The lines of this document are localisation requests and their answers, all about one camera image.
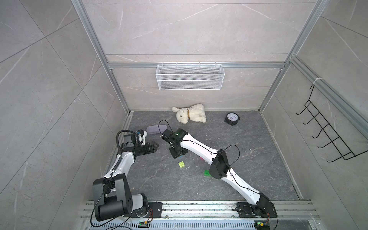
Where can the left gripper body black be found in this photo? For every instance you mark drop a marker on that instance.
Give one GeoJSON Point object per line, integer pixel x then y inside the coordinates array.
{"type": "Point", "coordinates": [142, 150]}

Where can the white vented cable tray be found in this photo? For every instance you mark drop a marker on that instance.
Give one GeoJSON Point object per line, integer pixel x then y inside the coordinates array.
{"type": "Point", "coordinates": [171, 224]}

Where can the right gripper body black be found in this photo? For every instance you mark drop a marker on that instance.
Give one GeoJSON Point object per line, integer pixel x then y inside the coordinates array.
{"type": "Point", "coordinates": [176, 152]}

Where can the lime lego brick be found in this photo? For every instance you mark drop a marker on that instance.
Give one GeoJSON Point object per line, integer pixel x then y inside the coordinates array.
{"type": "Point", "coordinates": [181, 164]}

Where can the black round clock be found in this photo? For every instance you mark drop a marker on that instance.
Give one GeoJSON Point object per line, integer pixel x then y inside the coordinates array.
{"type": "Point", "coordinates": [232, 119]}

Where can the white wire mesh basket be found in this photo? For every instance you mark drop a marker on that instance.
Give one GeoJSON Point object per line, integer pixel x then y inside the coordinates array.
{"type": "Point", "coordinates": [183, 77]}

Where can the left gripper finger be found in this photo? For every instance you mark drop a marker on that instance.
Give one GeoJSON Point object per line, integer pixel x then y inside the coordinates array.
{"type": "Point", "coordinates": [156, 145]}
{"type": "Point", "coordinates": [153, 150]}

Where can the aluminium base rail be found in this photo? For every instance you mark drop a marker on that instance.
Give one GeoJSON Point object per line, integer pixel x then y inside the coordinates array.
{"type": "Point", "coordinates": [287, 210]}

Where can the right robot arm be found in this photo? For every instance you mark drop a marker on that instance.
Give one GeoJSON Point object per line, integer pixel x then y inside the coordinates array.
{"type": "Point", "coordinates": [257, 204]}

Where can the white plush dog toy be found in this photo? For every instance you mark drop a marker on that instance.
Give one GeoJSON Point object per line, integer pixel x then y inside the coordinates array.
{"type": "Point", "coordinates": [194, 113]}

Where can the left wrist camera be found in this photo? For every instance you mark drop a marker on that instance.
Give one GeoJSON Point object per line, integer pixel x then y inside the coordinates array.
{"type": "Point", "coordinates": [141, 136]}

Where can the black wall hook rack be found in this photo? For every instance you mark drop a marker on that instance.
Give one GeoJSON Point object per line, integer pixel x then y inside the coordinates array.
{"type": "Point", "coordinates": [334, 139]}

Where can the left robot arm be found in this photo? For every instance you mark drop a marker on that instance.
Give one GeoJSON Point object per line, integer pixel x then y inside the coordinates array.
{"type": "Point", "coordinates": [112, 195]}

